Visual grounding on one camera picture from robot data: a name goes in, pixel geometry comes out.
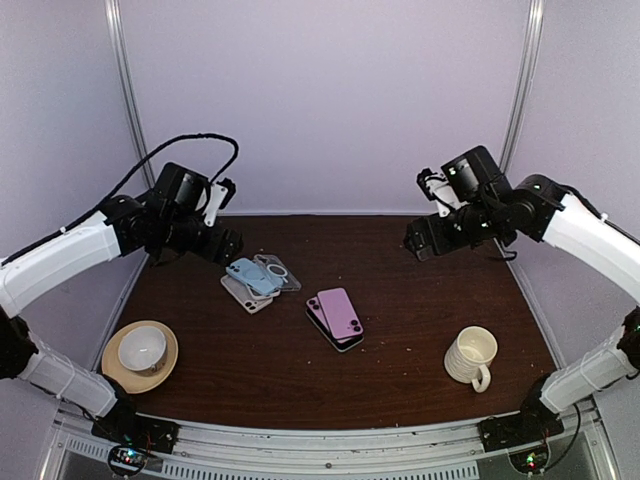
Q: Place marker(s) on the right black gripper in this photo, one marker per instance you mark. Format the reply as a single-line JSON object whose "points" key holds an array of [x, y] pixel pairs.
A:
{"points": [[416, 231]]}

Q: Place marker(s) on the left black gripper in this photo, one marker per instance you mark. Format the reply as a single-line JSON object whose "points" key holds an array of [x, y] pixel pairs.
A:
{"points": [[228, 251]]}

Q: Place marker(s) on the clear magsafe phone case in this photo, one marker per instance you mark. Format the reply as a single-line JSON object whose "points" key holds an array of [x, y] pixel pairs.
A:
{"points": [[276, 270]]}

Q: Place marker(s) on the purple phone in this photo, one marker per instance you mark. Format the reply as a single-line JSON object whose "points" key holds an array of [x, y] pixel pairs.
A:
{"points": [[314, 311], [340, 314]]}

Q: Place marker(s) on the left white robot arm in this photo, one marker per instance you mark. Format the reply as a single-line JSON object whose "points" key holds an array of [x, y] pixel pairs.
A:
{"points": [[178, 213]]}

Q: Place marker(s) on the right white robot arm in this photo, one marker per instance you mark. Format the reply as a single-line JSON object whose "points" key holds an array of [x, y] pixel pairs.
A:
{"points": [[476, 203]]}

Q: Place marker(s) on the light blue phone case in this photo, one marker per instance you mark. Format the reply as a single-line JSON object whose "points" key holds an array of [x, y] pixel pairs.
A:
{"points": [[243, 270]]}

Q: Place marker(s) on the pinkish beige phone case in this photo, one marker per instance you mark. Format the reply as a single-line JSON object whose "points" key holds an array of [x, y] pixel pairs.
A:
{"points": [[268, 283]]}

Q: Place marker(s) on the bottom dark phone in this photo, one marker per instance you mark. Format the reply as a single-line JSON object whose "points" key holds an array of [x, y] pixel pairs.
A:
{"points": [[345, 347]]}

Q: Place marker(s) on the cream ribbed mug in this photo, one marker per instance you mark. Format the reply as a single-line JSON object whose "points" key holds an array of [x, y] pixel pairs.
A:
{"points": [[469, 357]]}

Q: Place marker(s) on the white bowl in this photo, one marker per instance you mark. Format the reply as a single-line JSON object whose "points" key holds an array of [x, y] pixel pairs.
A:
{"points": [[143, 350]]}

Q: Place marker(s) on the tan saucer plate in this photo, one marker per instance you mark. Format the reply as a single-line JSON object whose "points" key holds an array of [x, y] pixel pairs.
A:
{"points": [[135, 383]]}

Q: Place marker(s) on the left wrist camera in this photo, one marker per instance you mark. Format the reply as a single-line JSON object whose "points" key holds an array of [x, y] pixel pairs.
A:
{"points": [[217, 196]]}

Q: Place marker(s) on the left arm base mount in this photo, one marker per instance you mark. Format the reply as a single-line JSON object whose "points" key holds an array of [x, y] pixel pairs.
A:
{"points": [[139, 448]]}

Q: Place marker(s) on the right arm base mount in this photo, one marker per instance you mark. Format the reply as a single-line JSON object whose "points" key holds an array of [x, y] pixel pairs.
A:
{"points": [[525, 440]]}

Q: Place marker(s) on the right aluminium corner post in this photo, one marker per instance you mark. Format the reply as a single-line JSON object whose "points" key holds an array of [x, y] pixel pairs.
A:
{"points": [[527, 68]]}

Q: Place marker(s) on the aluminium corner post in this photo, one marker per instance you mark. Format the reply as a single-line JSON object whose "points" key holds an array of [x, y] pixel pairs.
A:
{"points": [[527, 68], [116, 31]]}

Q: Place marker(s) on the left aluminium corner post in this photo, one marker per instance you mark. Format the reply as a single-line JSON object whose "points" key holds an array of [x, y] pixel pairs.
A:
{"points": [[116, 31]]}

